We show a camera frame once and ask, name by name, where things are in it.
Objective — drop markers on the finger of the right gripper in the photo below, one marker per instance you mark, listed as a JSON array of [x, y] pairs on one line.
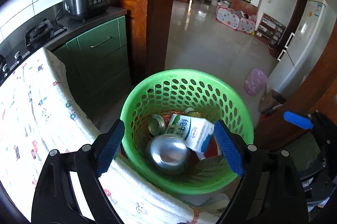
[[298, 120]]

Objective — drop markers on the green perforated plastic basket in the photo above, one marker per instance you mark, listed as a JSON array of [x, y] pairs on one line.
[[168, 94]]

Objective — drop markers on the white milk carton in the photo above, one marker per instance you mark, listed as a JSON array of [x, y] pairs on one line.
[[191, 131]]

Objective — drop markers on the green kitchen cabinet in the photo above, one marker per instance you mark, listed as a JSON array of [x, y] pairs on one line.
[[96, 64]]

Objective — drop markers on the clear glass jar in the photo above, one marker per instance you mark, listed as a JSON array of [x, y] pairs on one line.
[[156, 125]]

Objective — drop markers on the red cola can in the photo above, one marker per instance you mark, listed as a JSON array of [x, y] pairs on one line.
[[168, 153]]

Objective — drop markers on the cardboard box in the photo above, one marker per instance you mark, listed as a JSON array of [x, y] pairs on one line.
[[270, 100]]

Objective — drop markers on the white refrigerator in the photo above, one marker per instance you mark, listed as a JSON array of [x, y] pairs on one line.
[[303, 49]]

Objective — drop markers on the black gas stove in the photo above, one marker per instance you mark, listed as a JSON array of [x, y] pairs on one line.
[[33, 39]]

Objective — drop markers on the patterned white tablecloth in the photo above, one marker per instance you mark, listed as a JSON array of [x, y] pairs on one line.
[[38, 114]]

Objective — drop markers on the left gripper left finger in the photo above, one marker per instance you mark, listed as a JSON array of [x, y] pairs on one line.
[[54, 199]]

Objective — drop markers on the polka dot play tent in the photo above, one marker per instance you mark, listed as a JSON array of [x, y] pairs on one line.
[[236, 20]]

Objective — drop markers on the low shoe shelf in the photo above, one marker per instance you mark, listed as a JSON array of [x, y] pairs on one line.
[[270, 30]]

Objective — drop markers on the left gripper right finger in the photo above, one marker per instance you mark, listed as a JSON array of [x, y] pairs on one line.
[[269, 191]]

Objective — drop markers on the pink plastic bag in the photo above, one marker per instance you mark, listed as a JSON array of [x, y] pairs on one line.
[[255, 82]]

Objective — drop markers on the brown wooden door frame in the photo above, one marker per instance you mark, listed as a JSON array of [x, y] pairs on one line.
[[147, 10]]

